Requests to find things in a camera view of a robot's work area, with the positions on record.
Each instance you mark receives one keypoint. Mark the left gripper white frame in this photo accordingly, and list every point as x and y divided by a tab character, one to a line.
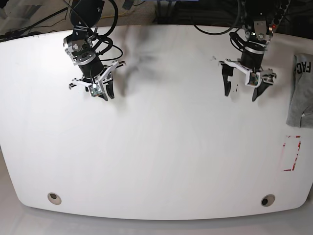
267	77

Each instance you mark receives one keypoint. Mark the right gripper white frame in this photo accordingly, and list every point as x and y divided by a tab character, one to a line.
97	78

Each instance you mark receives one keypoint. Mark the grey T-shirt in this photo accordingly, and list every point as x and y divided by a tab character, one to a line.
300	113

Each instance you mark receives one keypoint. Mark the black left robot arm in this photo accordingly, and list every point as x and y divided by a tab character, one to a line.
250	34

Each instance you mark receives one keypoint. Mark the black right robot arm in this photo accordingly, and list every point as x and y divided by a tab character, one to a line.
95	54

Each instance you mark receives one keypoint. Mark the red tape rectangle marking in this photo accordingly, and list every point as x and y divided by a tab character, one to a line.
290	153

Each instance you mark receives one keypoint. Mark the black power strip red switch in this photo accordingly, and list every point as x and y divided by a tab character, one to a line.
280	10

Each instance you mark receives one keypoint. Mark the left table cable grommet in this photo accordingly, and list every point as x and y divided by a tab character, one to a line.
54	198

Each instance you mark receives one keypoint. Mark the table cable grommet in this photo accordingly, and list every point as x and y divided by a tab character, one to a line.
268	200
54	198

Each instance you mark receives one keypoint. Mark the right table cable grommet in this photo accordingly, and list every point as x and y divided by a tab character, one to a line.
268	200

